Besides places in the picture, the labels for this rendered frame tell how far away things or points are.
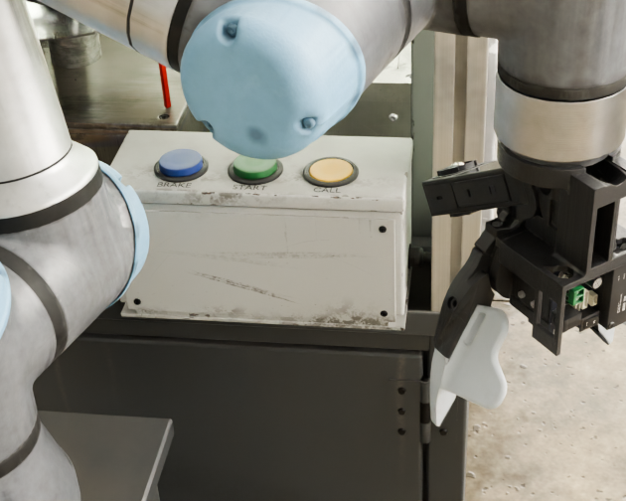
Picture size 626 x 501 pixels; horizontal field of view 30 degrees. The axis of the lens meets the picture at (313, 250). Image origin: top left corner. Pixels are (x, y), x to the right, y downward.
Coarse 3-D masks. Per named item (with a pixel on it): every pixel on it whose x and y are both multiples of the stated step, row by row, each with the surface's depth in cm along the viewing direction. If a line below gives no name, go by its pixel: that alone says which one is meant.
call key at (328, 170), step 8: (320, 160) 109; (328, 160) 108; (336, 160) 108; (312, 168) 107; (320, 168) 107; (328, 168) 107; (336, 168) 107; (344, 168) 107; (352, 168) 107; (312, 176) 106; (320, 176) 106; (328, 176) 106; (336, 176) 106; (344, 176) 106
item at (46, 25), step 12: (36, 0) 130; (36, 12) 127; (48, 12) 127; (60, 12) 127; (36, 24) 125; (48, 24) 125; (60, 24) 124; (72, 24) 124; (48, 36) 122; (60, 36) 122; (72, 36) 122
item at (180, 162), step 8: (168, 152) 110; (176, 152) 110; (184, 152) 110; (192, 152) 110; (160, 160) 109; (168, 160) 109; (176, 160) 109; (184, 160) 108; (192, 160) 108; (200, 160) 108; (160, 168) 108; (168, 168) 107; (176, 168) 107; (184, 168) 107; (192, 168) 108; (200, 168) 108; (176, 176) 108
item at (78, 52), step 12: (84, 36) 137; (96, 36) 139; (60, 48) 137; (72, 48) 137; (84, 48) 138; (96, 48) 139; (60, 60) 138; (72, 60) 138; (84, 60) 138; (96, 60) 140
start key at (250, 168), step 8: (240, 160) 108; (248, 160) 108; (256, 160) 108; (264, 160) 108; (272, 160) 108; (240, 168) 107; (248, 168) 107; (256, 168) 107; (264, 168) 107; (272, 168) 107; (240, 176) 107; (248, 176) 106; (256, 176) 106; (264, 176) 107
